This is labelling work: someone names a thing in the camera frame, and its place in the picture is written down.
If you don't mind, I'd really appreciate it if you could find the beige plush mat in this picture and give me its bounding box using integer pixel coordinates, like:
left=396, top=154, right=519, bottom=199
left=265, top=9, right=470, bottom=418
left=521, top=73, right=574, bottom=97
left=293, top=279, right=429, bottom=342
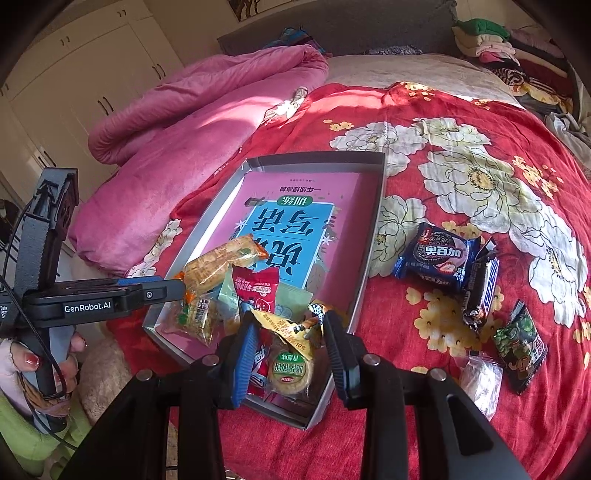
left=76, top=339, right=134, bottom=425

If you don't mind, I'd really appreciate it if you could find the purple patterned cloth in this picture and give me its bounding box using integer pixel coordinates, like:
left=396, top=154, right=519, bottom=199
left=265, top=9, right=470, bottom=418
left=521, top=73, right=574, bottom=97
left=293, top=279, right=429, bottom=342
left=365, top=45, right=423, bottom=56

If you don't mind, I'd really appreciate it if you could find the beige bed sheet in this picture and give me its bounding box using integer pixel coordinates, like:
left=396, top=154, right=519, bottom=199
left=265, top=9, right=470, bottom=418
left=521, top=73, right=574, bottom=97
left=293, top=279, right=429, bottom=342
left=323, top=53, right=527, bottom=109

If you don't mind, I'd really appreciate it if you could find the round cake packet green label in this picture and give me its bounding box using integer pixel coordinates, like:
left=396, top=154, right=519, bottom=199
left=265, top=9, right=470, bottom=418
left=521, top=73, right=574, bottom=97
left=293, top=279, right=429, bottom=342
left=265, top=344, right=319, bottom=400

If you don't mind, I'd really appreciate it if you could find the orange cracker packet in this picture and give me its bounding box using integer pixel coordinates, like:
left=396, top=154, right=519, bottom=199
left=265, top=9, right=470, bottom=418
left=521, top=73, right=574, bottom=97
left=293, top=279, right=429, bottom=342
left=173, top=234, right=269, bottom=296

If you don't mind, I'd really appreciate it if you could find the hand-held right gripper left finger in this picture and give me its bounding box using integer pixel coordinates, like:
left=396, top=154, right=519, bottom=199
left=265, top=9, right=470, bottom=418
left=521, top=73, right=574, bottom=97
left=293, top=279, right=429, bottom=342
left=60, top=318, right=262, bottom=480

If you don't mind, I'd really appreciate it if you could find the red and blue snack packet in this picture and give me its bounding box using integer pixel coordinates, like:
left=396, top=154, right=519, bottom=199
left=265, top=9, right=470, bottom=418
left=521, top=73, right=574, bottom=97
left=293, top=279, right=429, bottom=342
left=247, top=342, right=273, bottom=400

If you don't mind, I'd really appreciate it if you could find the cream wardrobe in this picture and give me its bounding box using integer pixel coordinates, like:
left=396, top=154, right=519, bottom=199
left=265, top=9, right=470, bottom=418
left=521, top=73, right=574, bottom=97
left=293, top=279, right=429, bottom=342
left=0, top=0, right=185, bottom=217

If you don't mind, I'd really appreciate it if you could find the small clear plastic snack bag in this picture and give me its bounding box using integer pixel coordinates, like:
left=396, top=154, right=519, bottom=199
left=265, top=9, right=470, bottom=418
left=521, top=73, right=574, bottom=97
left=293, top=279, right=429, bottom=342
left=455, top=351, right=504, bottom=422

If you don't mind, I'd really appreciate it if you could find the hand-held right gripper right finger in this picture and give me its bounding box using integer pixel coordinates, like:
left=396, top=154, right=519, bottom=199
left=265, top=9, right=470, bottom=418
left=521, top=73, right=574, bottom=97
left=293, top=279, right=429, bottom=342
left=322, top=311, right=532, bottom=480

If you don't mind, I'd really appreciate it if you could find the person's left forearm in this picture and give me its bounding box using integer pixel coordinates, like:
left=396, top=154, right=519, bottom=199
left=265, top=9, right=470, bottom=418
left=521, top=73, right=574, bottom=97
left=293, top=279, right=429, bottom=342
left=0, top=339, right=28, bottom=402

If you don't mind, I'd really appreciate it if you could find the green cloth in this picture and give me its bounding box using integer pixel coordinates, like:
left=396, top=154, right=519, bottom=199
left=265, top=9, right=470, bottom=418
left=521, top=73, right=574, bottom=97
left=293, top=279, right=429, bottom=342
left=0, top=392, right=93, bottom=476

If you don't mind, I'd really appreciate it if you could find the blue patterned pillow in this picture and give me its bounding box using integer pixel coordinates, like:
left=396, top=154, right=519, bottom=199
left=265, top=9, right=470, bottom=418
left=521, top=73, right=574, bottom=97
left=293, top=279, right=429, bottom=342
left=272, top=28, right=333, bottom=58

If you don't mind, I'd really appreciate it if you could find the grey tray with pink book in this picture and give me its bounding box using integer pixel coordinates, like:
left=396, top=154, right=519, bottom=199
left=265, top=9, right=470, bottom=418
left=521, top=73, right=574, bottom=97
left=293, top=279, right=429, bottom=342
left=142, top=151, right=386, bottom=431

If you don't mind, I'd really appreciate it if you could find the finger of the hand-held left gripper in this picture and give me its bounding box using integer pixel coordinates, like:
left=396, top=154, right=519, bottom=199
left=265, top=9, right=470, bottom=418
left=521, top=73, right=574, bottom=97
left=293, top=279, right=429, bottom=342
left=58, top=276, right=164, bottom=289
left=124, top=279, right=188, bottom=309

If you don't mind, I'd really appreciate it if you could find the clear packet with green label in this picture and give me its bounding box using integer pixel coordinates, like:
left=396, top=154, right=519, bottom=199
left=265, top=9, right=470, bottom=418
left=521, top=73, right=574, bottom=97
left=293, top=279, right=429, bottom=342
left=161, top=291, right=227, bottom=347

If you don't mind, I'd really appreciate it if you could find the white crumpled cloth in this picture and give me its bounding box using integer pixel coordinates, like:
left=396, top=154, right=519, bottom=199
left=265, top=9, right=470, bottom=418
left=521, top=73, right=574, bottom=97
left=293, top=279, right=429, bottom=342
left=545, top=111, right=591, bottom=167

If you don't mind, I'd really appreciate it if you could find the dark green snack packet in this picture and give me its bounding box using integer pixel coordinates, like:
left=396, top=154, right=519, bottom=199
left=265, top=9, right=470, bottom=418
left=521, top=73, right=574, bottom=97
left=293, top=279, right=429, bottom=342
left=492, top=300, right=549, bottom=397

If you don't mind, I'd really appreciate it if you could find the pile of folded clothes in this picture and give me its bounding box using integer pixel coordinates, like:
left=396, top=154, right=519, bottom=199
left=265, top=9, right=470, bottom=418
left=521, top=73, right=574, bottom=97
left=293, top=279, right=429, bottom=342
left=450, top=18, right=583, bottom=116

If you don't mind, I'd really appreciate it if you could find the red floral blanket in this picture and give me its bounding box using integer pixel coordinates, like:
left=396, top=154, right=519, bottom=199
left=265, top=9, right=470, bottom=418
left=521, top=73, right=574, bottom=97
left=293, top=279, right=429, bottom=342
left=106, top=80, right=591, bottom=480

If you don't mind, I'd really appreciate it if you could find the dark chocolate bar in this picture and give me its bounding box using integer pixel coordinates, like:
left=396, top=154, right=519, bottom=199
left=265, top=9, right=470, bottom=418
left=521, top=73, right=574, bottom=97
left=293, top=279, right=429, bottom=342
left=462, top=237, right=502, bottom=335

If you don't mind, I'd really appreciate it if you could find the yellow snack packet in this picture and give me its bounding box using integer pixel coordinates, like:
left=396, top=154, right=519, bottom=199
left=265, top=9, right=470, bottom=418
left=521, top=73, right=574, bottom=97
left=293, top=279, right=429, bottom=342
left=249, top=300, right=338, bottom=361

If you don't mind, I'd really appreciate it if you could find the blue cookie packet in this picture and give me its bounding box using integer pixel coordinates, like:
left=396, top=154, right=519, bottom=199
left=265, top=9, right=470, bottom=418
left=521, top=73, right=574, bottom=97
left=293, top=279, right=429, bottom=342
left=392, top=222, right=482, bottom=292

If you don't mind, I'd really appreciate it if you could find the ink wall painting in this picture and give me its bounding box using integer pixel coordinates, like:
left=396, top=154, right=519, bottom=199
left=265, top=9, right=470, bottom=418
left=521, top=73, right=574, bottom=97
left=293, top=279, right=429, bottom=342
left=228, top=0, right=259, bottom=21

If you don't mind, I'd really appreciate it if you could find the person's left hand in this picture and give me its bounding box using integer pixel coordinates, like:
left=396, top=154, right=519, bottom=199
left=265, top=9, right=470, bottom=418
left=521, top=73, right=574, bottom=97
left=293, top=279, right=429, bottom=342
left=9, top=325, right=88, bottom=416

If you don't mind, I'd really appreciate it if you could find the grey bed headboard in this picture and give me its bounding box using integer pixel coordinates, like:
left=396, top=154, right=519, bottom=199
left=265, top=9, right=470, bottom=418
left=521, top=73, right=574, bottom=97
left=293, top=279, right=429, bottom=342
left=217, top=0, right=467, bottom=58

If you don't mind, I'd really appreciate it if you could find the pink quilt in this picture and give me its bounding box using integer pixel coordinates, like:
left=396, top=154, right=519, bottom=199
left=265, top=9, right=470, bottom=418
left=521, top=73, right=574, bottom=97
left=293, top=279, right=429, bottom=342
left=68, top=44, right=331, bottom=271

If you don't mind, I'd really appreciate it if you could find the black cable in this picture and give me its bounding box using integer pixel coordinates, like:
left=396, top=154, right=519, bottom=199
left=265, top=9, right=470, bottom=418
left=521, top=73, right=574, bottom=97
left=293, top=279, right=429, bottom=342
left=0, top=203, right=79, bottom=450

